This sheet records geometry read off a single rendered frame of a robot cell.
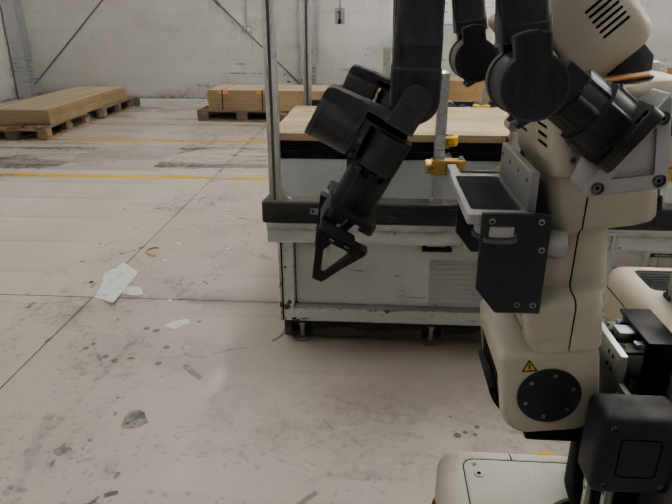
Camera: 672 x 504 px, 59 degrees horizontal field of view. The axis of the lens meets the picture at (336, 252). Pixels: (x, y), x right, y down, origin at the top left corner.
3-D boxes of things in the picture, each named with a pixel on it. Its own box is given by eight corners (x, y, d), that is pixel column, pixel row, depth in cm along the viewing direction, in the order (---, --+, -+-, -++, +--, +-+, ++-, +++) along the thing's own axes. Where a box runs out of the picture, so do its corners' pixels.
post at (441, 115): (440, 212, 209) (450, 70, 192) (430, 212, 210) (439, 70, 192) (439, 209, 213) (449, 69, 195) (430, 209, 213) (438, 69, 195)
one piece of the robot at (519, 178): (525, 250, 116) (539, 139, 108) (567, 317, 90) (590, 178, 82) (442, 248, 117) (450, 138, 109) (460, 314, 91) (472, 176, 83)
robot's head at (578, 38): (610, 29, 97) (556, -47, 94) (668, 32, 78) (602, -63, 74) (536, 89, 101) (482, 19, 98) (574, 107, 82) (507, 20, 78)
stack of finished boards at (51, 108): (127, 98, 902) (125, 86, 896) (50, 125, 678) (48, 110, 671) (77, 97, 904) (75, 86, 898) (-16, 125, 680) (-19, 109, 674)
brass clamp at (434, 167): (465, 176, 203) (466, 161, 201) (425, 175, 204) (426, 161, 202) (462, 171, 208) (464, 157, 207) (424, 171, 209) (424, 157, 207)
